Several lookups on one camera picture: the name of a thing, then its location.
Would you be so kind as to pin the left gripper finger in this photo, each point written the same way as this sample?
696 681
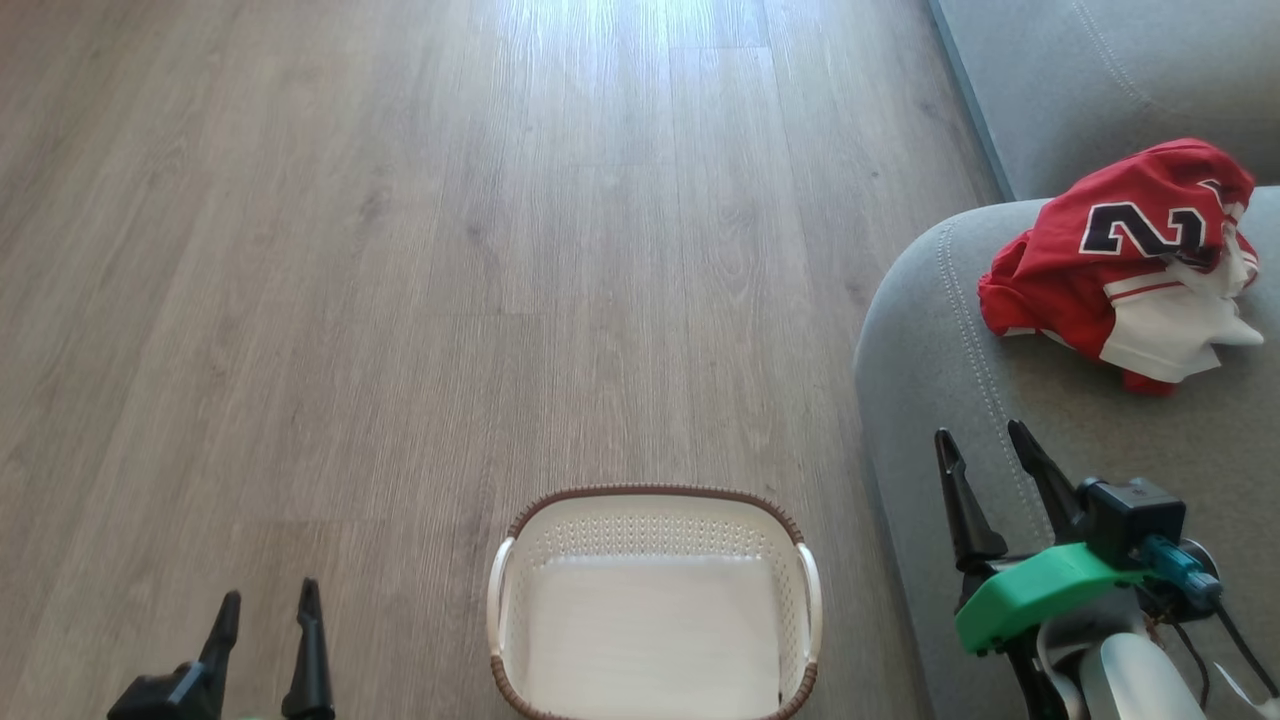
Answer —
190 695
310 680

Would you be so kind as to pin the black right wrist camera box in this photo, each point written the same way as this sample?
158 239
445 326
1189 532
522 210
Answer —
1130 520

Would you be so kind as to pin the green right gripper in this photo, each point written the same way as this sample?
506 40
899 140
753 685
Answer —
1040 595

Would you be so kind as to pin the red basketball jersey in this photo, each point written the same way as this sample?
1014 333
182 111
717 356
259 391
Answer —
1060 270

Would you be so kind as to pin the white laundry basket brown rim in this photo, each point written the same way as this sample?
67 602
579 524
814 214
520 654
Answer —
650 640

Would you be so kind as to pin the grey fabric sofa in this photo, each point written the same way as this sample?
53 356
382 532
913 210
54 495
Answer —
950 400

